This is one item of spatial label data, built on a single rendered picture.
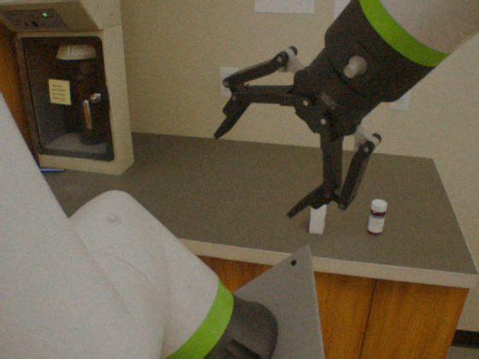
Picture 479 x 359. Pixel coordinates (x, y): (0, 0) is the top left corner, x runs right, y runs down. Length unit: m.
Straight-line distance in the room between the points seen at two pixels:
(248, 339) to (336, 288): 0.67
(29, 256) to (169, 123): 1.57
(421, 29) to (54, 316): 0.31
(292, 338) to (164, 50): 1.40
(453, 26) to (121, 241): 0.32
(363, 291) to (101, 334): 0.91
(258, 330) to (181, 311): 0.10
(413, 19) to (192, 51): 1.41
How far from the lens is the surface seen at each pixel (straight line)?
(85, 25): 1.33
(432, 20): 0.34
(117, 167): 1.46
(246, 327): 0.49
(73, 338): 0.28
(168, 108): 1.79
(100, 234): 0.40
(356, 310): 1.19
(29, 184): 0.28
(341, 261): 1.05
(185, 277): 0.45
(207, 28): 1.67
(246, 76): 0.48
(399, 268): 1.07
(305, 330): 0.49
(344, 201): 0.50
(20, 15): 1.41
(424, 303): 1.18
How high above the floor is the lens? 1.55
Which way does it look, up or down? 25 degrees down
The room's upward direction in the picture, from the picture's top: straight up
